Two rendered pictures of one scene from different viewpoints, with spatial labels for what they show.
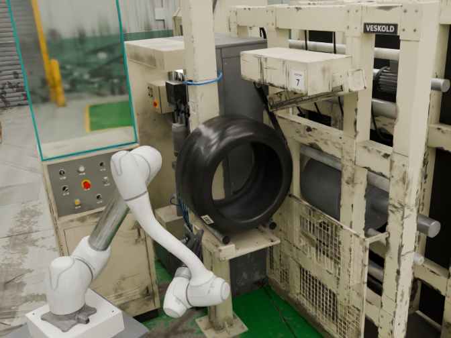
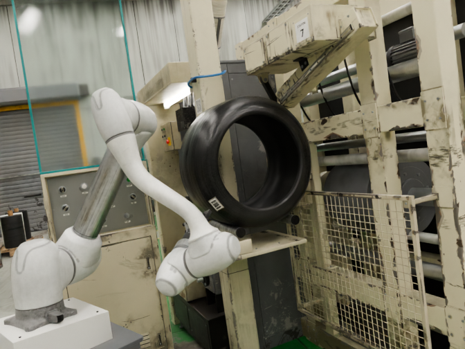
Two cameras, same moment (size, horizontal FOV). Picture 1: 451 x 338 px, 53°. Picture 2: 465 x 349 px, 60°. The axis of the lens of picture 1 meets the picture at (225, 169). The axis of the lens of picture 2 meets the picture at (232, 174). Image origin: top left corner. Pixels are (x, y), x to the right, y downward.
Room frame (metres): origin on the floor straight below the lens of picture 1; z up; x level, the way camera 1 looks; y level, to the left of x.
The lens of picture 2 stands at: (0.33, -0.02, 1.24)
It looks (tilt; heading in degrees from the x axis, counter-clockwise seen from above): 3 degrees down; 1
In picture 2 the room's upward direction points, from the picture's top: 8 degrees counter-clockwise
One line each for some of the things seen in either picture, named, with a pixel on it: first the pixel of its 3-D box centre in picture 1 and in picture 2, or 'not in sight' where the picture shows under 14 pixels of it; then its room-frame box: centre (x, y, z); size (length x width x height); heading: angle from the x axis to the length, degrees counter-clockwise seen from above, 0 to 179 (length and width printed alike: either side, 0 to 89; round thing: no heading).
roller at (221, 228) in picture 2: (212, 227); (225, 228); (2.20, 0.09, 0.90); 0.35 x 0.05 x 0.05; 25
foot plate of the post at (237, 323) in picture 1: (221, 322); not in sight; (2.49, 0.10, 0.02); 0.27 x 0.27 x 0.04; 25
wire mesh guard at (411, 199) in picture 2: (307, 260); (342, 265); (2.20, -0.43, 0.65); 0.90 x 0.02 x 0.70; 25
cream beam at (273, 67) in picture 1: (290, 68); (295, 44); (2.28, -0.35, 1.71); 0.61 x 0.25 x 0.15; 25
